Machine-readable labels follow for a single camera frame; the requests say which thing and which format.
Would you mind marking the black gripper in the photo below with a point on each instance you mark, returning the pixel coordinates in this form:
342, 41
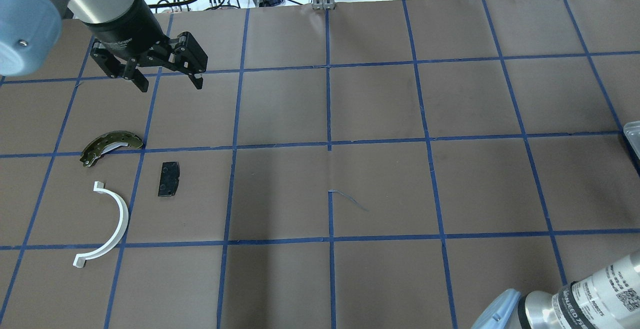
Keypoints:
126, 28

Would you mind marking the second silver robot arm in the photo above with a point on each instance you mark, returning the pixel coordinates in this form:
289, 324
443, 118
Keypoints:
607, 299

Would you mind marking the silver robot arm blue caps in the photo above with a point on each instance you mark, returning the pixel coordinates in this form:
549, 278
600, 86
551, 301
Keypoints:
31, 28

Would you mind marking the ribbed silver metal tray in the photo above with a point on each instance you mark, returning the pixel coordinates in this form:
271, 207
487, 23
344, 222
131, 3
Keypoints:
631, 132

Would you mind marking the green brake shoe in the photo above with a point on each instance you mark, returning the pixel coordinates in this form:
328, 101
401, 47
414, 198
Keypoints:
108, 142

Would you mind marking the black brake pad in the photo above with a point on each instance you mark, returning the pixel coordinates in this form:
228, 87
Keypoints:
168, 182

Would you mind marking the loose blue tape strand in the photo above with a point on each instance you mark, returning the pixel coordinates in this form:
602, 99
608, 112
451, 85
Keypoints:
350, 198

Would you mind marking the brown paper mat blue grid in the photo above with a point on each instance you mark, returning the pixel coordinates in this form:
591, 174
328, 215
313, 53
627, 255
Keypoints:
483, 136

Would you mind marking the white curved plastic bracket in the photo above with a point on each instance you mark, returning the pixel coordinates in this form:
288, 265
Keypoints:
118, 225

